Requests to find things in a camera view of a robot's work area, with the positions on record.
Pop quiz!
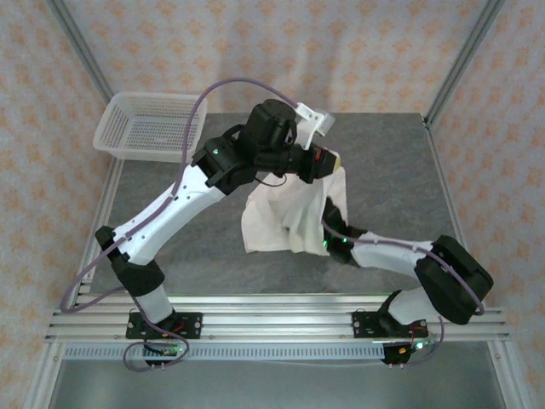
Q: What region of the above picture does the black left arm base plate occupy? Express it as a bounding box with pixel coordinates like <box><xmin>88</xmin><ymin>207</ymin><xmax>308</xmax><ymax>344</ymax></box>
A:
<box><xmin>125</xmin><ymin>312</ymin><xmax>204</xmax><ymax>341</ymax></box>

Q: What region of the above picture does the slotted grey cable duct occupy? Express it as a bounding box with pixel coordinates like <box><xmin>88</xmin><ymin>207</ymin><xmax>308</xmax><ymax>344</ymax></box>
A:
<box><xmin>63</xmin><ymin>343</ymin><xmax>387</xmax><ymax>361</ymax></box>

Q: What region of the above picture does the aluminium frame post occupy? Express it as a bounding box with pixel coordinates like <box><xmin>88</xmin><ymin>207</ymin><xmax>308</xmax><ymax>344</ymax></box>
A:
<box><xmin>46</xmin><ymin>0</ymin><xmax>116</xmax><ymax>107</ymax></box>
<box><xmin>423</xmin><ymin>0</ymin><xmax>506</xmax><ymax>129</ymax></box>

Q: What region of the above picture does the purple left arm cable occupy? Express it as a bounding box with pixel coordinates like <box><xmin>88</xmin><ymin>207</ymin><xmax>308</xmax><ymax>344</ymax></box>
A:
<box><xmin>59</xmin><ymin>78</ymin><xmax>301</xmax><ymax>372</ymax></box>

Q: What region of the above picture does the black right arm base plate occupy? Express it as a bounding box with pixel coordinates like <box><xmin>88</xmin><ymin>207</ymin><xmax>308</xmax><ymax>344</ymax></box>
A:
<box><xmin>352</xmin><ymin>310</ymin><xmax>429</xmax><ymax>340</ymax></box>

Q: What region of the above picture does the aluminium frame leg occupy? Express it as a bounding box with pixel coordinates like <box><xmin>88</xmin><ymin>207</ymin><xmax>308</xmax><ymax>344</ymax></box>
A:
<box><xmin>487</xmin><ymin>340</ymin><xmax>524</xmax><ymax>409</ymax></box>
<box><xmin>25</xmin><ymin>340</ymin><xmax>65</xmax><ymax>409</ymax></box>

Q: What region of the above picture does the small circuit board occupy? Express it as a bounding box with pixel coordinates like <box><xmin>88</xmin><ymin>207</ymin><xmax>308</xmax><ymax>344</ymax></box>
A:
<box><xmin>142</xmin><ymin>342</ymin><xmax>185</xmax><ymax>357</ymax></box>
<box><xmin>398</xmin><ymin>338</ymin><xmax>438</xmax><ymax>355</ymax></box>

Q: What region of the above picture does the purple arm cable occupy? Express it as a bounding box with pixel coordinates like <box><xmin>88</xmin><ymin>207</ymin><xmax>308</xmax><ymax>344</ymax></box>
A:
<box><xmin>321</xmin><ymin>219</ymin><xmax>485</xmax><ymax>368</ymax></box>
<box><xmin>59</xmin><ymin>78</ymin><xmax>301</xmax><ymax>372</ymax></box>

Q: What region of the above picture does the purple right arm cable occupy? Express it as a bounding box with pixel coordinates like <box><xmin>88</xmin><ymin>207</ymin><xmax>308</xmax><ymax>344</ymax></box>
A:
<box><xmin>321</xmin><ymin>219</ymin><xmax>485</xmax><ymax>368</ymax></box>

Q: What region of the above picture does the white perforated plastic basket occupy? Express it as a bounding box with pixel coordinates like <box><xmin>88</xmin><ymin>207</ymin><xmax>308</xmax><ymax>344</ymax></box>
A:
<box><xmin>92</xmin><ymin>91</ymin><xmax>209</xmax><ymax>164</ymax></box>

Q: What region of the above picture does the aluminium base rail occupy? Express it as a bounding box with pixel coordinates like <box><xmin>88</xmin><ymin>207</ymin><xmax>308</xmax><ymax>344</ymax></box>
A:
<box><xmin>44</xmin><ymin>293</ymin><xmax>510</xmax><ymax>342</ymax></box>

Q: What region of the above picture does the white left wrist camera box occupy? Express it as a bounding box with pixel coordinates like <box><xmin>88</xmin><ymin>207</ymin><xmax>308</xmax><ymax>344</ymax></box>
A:
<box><xmin>293</xmin><ymin>101</ymin><xmax>337</xmax><ymax>150</ymax></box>

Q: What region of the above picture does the white t-shirt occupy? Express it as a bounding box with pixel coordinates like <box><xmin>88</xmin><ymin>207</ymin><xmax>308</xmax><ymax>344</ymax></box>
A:
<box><xmin>239</xmin><ymin>148</ymin><xmax>349</xmax><ymax>256</ymax></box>

